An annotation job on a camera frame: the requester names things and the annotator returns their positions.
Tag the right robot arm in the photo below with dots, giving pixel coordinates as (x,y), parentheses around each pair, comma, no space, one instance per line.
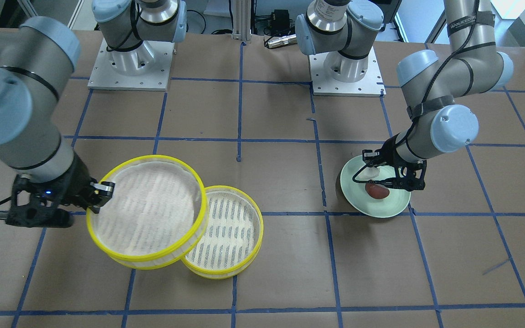
(35,65)

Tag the yellow steamer layer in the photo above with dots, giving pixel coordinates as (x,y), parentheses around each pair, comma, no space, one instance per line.
(156,216)
(233,236)

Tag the aluminium frame post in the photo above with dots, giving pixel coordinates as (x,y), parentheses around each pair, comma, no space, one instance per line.
(241,15)

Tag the light green bowl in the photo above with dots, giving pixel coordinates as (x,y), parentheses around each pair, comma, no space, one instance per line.
(359,198)

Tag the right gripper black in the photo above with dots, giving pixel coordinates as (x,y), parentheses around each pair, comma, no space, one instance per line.
(77,177)

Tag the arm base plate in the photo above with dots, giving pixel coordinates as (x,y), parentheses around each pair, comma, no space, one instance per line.
(347,68)
(146,68)

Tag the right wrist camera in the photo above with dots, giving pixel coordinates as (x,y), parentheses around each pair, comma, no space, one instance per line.
(38,215)

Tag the brown bun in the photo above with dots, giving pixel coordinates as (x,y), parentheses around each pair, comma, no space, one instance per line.
(376,191)

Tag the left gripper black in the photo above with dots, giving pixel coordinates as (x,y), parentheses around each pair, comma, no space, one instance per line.
(390,154)

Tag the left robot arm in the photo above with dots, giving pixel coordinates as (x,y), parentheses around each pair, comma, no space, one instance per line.
(346,31)

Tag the black power adapter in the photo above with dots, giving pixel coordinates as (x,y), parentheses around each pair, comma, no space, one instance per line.
(279,20)

